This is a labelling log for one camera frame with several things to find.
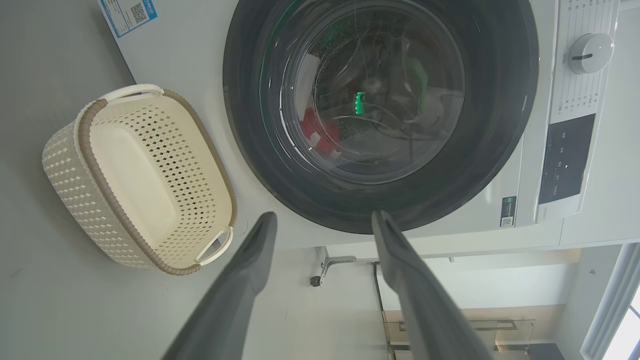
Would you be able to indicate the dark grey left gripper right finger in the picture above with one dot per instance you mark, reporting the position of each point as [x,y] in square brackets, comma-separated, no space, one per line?
[425,310]

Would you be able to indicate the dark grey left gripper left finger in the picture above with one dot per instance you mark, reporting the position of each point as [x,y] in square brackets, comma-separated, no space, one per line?
[235,300]

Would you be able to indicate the black round glass washer door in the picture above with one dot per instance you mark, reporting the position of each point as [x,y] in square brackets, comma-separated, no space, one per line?
[480,150]

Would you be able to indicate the red garment with white bands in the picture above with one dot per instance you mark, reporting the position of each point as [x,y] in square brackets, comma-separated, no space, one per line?
[320,132]

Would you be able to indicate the cream perforated laundry basket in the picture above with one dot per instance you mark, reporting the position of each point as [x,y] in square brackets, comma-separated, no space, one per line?
[135,165]

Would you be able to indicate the white front-load washing machine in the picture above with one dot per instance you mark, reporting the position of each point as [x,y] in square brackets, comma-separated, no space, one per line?
[190,50]

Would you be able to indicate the white control dial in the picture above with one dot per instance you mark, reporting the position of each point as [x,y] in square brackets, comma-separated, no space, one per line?
[590,52]

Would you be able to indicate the blue white energy label sticker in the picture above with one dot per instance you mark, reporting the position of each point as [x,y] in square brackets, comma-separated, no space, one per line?
[127,15]

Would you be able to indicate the metal frame leg with caster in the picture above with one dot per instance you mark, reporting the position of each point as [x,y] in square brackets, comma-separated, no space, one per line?
[335,262]

